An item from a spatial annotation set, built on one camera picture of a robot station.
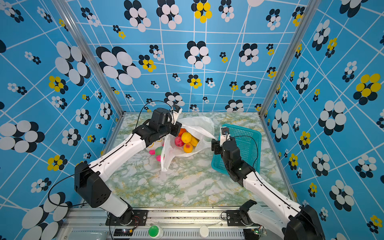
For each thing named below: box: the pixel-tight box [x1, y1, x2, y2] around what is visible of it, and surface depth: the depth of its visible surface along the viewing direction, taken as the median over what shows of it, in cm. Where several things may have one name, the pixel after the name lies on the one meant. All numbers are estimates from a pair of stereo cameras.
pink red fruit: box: [174, 136, 184, 147], surface depth 98 cm
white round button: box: [199, 225, 209, 238], surface depth 65 cm
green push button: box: [148, 225, 159, 238], surface depth 64 cm
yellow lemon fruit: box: [181, 132, 192, 144], surface depth 96 cm
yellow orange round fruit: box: [183, 142, 194, 153], surface depth 96 cm
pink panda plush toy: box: [149, 146, 164, 162], surface depth 93 cm
